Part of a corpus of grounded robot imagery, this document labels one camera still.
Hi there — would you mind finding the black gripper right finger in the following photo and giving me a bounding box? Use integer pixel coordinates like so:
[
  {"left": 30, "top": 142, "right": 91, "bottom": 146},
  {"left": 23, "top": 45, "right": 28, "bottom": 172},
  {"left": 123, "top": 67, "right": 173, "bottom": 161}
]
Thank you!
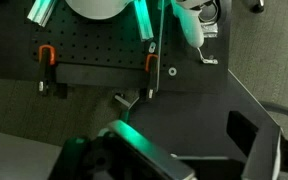
[{"left": 226, "top": 110, "right": 288, "bottom": 180}]

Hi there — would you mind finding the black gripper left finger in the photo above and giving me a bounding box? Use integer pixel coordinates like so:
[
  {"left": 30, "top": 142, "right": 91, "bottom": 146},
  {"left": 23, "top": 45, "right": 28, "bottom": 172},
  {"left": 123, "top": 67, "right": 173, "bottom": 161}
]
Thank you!
[{"left": 48, "top": 119, "right": 197, "bottom": 180}]

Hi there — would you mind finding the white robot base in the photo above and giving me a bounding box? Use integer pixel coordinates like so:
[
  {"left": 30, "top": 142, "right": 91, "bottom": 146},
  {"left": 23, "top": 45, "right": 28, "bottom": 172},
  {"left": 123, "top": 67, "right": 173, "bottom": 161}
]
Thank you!
[{"left": 64, "top": 0, "right": 132, "bottom": 21}]

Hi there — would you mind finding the black mesh office chair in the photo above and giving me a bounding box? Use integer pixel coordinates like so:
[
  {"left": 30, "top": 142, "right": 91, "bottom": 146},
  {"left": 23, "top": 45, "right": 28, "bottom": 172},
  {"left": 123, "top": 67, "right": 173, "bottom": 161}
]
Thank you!
[{"left": 127, "top": 69, "right": 283, "bottom": 180}]

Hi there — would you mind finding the black perforated breadboard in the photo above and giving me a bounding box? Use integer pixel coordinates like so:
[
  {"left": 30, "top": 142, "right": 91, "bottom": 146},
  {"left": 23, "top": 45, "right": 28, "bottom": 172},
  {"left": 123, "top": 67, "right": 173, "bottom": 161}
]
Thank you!
[{"left": 30, "top": 0, "right": 170, "bottom": 88}]

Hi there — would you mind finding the aluminium extrusion bar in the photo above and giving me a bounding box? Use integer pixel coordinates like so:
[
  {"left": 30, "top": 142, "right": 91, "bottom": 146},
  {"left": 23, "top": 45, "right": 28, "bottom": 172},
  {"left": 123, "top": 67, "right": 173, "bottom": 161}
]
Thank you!
[
  {"left": 27, "top": 0, "right": 57, "bottom": 28},
  {"left": 133, "top": 0, "right": 155, "bottom": 42}
]

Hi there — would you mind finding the white VR controller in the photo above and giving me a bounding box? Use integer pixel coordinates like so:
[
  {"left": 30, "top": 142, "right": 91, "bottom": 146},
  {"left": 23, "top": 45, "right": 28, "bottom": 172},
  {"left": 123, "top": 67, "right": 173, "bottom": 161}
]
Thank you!
[{"left": 170, "top": 0, "right": 220, "bottom": 66}]

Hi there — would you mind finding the black caster wheel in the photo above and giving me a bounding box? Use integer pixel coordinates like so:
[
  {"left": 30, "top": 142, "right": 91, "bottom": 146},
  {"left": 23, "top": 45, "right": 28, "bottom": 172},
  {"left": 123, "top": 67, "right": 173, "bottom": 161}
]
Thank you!
[{"left": 250, "top": 0, "right": 266, "bottom": 15}]

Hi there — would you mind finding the black clamp with orange handle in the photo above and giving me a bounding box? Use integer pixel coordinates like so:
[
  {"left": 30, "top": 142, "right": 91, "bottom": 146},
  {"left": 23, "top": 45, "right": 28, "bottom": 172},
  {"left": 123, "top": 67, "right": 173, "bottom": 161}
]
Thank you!
[
  {"left": 37, "top": 44, "right": 58, "bottom": 98},
  {"left": 144, "top": 53, "right": 160, "bottom": 100}
]

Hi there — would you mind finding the thin grey cable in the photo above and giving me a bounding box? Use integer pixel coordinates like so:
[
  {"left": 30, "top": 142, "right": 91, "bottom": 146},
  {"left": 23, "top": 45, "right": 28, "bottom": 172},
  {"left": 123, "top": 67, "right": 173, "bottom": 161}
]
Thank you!
[{"left": 156, "top": 0, "right": 167, "bottom": 93}]

